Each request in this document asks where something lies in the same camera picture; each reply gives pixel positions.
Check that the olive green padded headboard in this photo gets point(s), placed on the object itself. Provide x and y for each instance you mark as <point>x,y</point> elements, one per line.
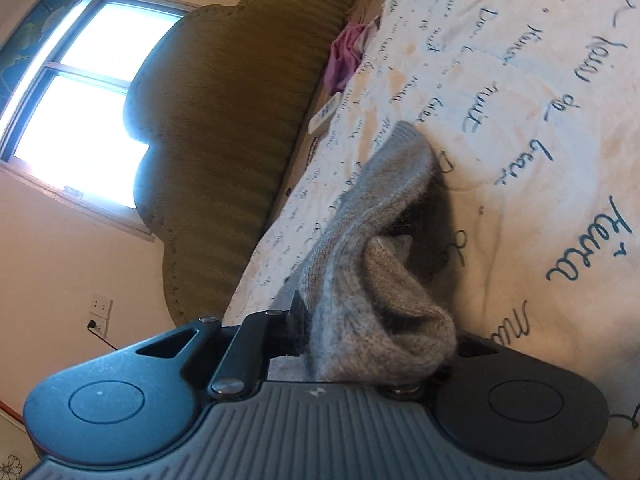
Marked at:
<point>225,135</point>

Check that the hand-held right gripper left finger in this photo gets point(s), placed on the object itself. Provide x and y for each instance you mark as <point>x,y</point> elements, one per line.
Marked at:
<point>250,350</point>

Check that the blue patterned curtain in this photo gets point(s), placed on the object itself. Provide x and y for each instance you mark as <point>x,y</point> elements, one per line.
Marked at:
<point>30,35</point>

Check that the grey sweater with navy sleeves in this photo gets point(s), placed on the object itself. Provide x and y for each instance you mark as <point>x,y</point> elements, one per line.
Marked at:
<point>360,280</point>

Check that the white wall socket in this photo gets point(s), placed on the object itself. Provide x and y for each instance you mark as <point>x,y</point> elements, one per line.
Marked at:
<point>100,307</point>

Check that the cream printed bed cover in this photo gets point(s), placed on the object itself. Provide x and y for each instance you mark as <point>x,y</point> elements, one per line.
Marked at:
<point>525,110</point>

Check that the white remote control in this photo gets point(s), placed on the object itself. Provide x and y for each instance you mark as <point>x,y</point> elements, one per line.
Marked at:
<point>325,114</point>

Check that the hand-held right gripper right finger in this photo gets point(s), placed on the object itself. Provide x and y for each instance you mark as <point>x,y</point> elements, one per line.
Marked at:
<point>472,347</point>

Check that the pink cloth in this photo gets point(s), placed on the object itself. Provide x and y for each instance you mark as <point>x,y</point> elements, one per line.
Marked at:
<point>345,52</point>

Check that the window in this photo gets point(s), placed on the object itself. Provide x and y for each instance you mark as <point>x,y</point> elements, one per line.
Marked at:
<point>90,125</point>

